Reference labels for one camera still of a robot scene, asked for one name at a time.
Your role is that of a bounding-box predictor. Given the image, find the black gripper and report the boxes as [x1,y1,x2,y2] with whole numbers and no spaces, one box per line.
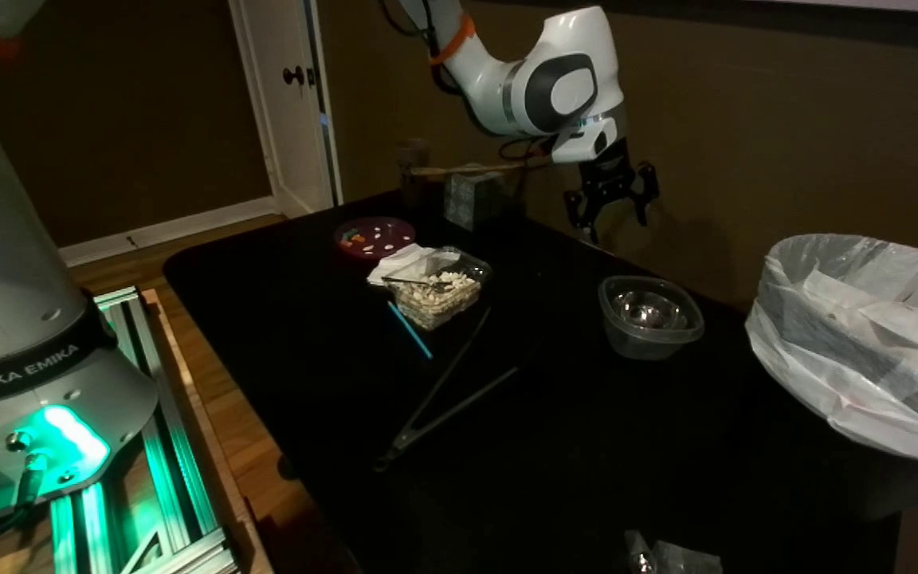
[560,137,664,246]

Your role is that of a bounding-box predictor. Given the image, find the silver metal bowl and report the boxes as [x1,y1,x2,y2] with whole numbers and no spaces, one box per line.
[616,287,692,335]

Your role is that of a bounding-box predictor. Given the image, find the clear lunchbox with nuts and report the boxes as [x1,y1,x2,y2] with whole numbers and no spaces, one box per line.
[386,251,491,335]

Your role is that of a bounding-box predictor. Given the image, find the white paper napkin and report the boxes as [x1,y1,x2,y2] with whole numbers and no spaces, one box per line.
[362,238,465,294]

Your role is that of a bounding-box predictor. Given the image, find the red plate with candies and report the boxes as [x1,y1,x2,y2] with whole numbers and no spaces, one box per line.
[332,212,419,263]

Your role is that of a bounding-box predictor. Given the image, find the long metal tongs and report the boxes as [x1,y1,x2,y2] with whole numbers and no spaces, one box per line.
[369,302,547,478]

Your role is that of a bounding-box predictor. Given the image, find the black bin with white liner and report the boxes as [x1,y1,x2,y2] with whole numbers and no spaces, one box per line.
[743,229,918,525]

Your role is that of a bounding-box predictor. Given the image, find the small clear candy bag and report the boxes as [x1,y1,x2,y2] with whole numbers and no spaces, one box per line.
[616,525,729,574]

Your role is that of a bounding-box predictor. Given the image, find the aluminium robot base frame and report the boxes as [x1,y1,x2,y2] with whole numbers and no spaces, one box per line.
[0,282,276,574]

